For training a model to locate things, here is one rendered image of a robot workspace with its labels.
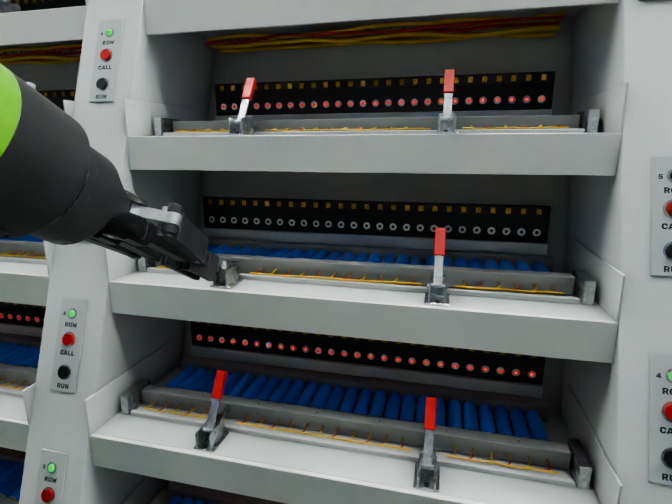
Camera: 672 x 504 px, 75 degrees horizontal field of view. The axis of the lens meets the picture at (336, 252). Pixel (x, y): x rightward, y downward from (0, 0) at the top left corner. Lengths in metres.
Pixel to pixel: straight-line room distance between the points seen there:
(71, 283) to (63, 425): 0.19
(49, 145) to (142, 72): 0.44
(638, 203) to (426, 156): 0.22
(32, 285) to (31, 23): 0.40
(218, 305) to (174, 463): 0.20
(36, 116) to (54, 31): 0.55
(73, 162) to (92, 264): 0.37
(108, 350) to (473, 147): 0.53
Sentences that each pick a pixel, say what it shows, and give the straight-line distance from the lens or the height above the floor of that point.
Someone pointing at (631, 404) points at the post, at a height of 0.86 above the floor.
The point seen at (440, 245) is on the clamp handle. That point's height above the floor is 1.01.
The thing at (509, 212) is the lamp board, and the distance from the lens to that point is 0.68.
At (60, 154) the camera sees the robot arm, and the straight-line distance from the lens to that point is 0.31.
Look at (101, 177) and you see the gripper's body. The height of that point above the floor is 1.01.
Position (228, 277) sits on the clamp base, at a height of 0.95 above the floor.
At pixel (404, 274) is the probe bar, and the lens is 0.57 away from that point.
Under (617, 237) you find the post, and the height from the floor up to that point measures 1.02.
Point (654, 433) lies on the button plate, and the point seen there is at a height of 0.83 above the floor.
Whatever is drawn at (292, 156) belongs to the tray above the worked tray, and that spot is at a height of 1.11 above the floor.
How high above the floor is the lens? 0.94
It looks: 5 degrees up
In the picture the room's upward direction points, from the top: 4 degrees clockwise
